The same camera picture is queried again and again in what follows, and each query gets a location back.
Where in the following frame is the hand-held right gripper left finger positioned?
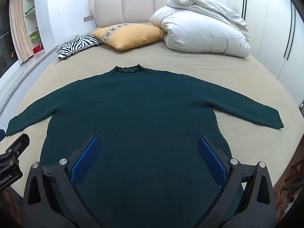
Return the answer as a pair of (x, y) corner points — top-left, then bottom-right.
(22, 135), (105, 228)

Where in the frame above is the white pillow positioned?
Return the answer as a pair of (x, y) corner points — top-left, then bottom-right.
(150, 6), (251, 58)

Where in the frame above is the dark green sweater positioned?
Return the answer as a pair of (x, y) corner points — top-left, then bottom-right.
(5, 64), (284, 228)

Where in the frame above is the bed with beige sheet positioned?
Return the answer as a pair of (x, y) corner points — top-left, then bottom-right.
(0, 21), (304, 219)

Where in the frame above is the folded beige blanket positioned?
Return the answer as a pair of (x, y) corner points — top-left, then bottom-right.
(166, 0), (250, 41)

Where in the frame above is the pink curtain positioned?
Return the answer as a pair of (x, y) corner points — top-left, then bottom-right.
(9, 0), (34, 64)

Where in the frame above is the dark window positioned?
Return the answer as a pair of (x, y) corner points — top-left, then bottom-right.
(0, 0), (19, 76)

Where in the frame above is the beige padded headboard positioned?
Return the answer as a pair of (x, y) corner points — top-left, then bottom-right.
(89, 0), (209, 29)

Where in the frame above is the white wardrobe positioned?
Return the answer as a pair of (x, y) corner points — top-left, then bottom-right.
(228, 0), (304, 88)

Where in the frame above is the zebra striped pillow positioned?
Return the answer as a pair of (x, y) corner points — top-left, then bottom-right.
(56, 34), (104, 60)

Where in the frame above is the white window ledge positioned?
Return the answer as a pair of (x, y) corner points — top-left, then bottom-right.
(0, 45), (59, 110)

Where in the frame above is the yellow pillow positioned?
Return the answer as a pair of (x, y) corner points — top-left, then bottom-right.
(91, 23), (167, 51)

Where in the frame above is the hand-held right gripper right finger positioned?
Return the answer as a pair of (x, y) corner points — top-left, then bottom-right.
(195, 135), (276, 228)

